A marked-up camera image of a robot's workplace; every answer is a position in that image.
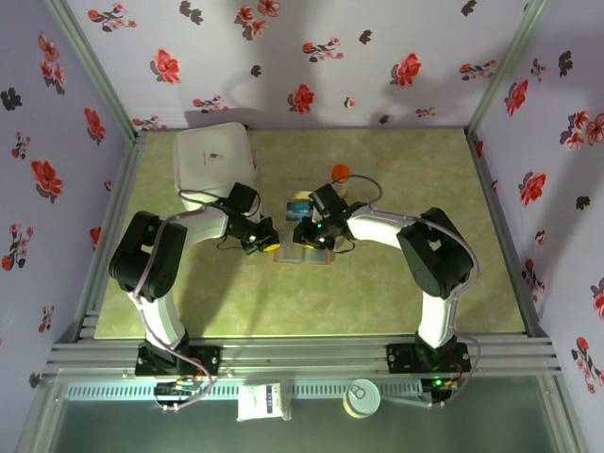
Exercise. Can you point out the pink leather card holder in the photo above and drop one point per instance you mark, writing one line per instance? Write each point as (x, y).
(302, 257)

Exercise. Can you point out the blue VIP credit card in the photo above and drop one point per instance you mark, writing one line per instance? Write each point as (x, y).
(298, 211)

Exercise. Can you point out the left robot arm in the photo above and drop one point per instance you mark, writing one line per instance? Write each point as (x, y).
(151, 255)

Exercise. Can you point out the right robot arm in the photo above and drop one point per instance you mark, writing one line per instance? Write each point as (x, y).
(434, 255)

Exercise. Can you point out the orange capped bottle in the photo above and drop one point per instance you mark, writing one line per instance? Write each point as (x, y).
(340, 172)

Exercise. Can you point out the white paper packet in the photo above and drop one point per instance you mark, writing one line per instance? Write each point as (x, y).
(257, 403)

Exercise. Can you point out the tin can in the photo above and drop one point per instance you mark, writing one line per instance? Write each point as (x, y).
(361, 397)

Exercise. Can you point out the small circuit board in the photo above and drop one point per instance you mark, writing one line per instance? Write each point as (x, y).
(177, 390)
(441, 384)

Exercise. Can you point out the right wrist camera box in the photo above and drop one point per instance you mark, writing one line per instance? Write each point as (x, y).
(328, 202)

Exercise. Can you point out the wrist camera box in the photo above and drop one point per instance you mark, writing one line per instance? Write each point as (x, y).
(244, 198)
(328, 202)

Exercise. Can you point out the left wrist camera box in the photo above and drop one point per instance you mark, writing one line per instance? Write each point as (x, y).
(244, 198)

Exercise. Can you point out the aluminium front frame rails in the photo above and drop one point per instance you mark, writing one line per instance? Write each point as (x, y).
(302, 354)

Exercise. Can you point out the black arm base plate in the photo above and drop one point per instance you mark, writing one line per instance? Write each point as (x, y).
(207, 359)
(401, 358)

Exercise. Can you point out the aluminium frame side rail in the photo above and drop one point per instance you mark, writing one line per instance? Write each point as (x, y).
(504, 236)
(126, 189)

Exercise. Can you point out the aluminium frame post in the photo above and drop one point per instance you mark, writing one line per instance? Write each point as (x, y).
(503, 71)
(93, 71)

